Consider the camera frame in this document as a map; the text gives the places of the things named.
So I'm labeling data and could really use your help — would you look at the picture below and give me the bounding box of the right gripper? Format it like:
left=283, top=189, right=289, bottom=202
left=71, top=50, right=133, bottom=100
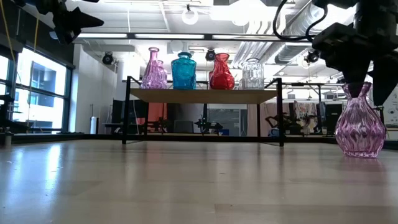
left=312, top=18, right=398, bottom=107

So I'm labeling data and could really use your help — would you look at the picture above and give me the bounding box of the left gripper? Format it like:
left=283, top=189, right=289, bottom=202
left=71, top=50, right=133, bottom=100
left=51, top=2, right=105, bottom=46

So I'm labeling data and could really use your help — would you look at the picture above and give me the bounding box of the pink bulbous vase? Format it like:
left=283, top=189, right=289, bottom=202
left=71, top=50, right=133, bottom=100
left=335, top=81, right=387, bottom=159

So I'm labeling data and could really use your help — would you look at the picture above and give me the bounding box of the pink tall cone vase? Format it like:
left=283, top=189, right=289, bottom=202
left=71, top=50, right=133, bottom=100
left=141, top=47, right=164, bottom=90

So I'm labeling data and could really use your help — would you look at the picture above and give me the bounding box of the pink ribbed bottle vase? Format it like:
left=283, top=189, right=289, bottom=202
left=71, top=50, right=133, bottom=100
left=157, top=60, right=169, bottom=90

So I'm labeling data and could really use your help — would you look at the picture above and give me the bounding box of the teal faceted wide vase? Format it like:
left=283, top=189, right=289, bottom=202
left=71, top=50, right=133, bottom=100
left=170, top=51, right=198, bottom=91

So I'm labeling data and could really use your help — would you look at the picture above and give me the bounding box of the clear glass bottle vase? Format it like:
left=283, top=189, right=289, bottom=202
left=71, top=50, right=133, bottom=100
left=239, top=57, right=266, bottom=91

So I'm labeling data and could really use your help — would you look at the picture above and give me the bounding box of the red bulbous vase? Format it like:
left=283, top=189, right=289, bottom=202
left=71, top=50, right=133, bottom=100
left=209, top=52, right=236, bottom=91

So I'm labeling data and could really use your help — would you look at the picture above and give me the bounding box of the black monitor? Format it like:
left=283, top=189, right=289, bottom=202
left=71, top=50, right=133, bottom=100
left=325, top=103, right=344, bottom=135
left=111, top=99, right=148, bottom=126

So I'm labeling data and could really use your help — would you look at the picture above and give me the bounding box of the person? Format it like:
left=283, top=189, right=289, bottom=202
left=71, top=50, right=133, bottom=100
left=294, top=101, right=318, bottom=135

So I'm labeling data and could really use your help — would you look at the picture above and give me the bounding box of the large window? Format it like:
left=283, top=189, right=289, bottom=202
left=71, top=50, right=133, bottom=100
left=0, top=46, right=74, bottom=134

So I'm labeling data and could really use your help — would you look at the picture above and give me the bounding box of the long ceiling light strip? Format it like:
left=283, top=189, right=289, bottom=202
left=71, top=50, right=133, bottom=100
left=49, top=30, right=315, bottom=43

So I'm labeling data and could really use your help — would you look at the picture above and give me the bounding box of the round white ceiling lamp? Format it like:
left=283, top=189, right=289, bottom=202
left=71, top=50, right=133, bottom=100
left=181, top=6, right=200, bottom=26

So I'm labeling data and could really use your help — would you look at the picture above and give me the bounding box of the salmon coloured panel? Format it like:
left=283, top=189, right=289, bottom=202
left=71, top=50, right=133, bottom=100
left=136, top=102, right=168, bottom=125

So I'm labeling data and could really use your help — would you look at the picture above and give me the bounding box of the grey box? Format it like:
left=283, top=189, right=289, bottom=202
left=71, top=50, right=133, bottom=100
left=173, top=119, right=195, bottom=134

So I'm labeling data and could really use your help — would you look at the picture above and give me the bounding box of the yellow hanging cord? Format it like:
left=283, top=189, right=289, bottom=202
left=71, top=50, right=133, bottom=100
left=0, top=0, right=17, bottom=65

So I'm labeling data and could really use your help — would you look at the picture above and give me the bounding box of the silver ventilation duct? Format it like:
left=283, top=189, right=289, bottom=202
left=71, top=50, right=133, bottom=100
left=231, top=0, right=346, bottom=68

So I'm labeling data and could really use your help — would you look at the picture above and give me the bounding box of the wooden shelf with black frame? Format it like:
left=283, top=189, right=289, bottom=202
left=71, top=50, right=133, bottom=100
left=121, top=75, right=285, bottom=147

